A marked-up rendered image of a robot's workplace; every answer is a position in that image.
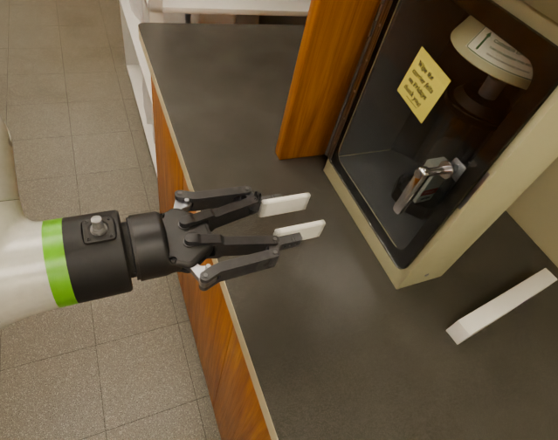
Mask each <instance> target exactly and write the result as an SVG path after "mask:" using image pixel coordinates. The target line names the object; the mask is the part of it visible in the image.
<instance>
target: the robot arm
mask: <svg viewBox="0 0 558 440"><path fill-rule="evenodd" d="M310 196H311V195H310V194H309V192H307V193H302V194H297V195H291V196H282V195H281V194H274V195H269V196H262V194H261V193H260V192H259V191H255V193H254V194H253V193H252V192H251V187H250V186H239V187H232V188H225V189H211V190H203V191H196V192H192V191H186V190H177V191H176V192H175V204H174V209H171V210H168V211H167V212H165V213H162V214H159V213H158V212H156V211H152V212H147V213H141V214H136V215H130V216H128V217H127V218H126V220H127V221H126V222H121V220H120V215H119V211H117V210H109V211H102V212H96V213H91V214H85V215H79V216H73V217H62V218H56V219H51V220H44V221H37V222H35V221H32V220H30V219H28V218H27V217H26V216H25V215H24V212H23V208H22V204H21V201H20V196H19V191H18V186H17V175H16V168H15V161H14V154H13V144H12V139H11V136H10V131H9V129H8V128H7V126H6V124H5V122H4V121H3V119H2V118H1V116H0V329H2V328H4V327H7V326H8V325H11V324H13V323H15V322H18V321H20V320H23V319H26V318H29V317H31V316H34V315H37V314H39V313H44V312H47V311H51V310H54V309H57V308H61V307H65V306H72V305H76V304H79V303H84V302H87V301H91V300H96V299H103V298H106V297H110V296H114V295H118V294H122V293H126V292H131V291H132V290H133V284H132V279H131V278H135V277H137V279H138V280H141V281H144V280H149V279H152V278H159V277H164V276H168V275H169V274H171V273H173V272H184V273H191V274H192V275H193V276H194V278H195V279H196V280H197V281H198V282H199V289H200V290H201V291H207V290H209V289H210V288H211V287H212V286H214V285H215V284H217V283H218V282H221V281H225V280H228V279H231V278H236V277H240V276H244V275H246V274H250V273H254V272H259V271H263V270H265V269H269V268H273V267H274V266H275V265H276V264H277V261H278V259H279V254H280V252H279V251H281V250H285V249H289V248H293V247H297V246H299V245H300V243H301V241H302V240H306V239H309V238H314V237H319V236H320V234H321V232H322V230H323V228H324V226H325V224H326V223H325V221H324V220H319V221H314V222H310V223H302V224H297V225H293V226H288V227H284V228H279V229H275V231H274V233H273V236H234V237H224V236H222V235H221V234H212V233H211V232H212V231H213V230H214V229H216V228H218V227H220V226H223V225H226V224H228V223H232V222H234V221H237V220H239V219H241V218H244V217H248V216H250V215H253V214H255V213H257V212H258V216H259V217H268V216H274V215H278V214H284V213H288V212H293V211H298V210H305V209H306V207H307V204H308V201H309V199H310ZM18 199H19V200H18ZM211 209H213V210H211ZM197 210H201V211H200V212H197V213H195V214H193V213H190V212H189V211H197ZM214 245H215V246H214ZM242 255H246V256H243V257H239V258H233V259H229V260H225V261H222V262H219V263H216V264H214V265H210V264H207V265H200V264H201V263H202V262H203V261H204V260H205V259H206V258H221V257H222V256H242Z"/></svg>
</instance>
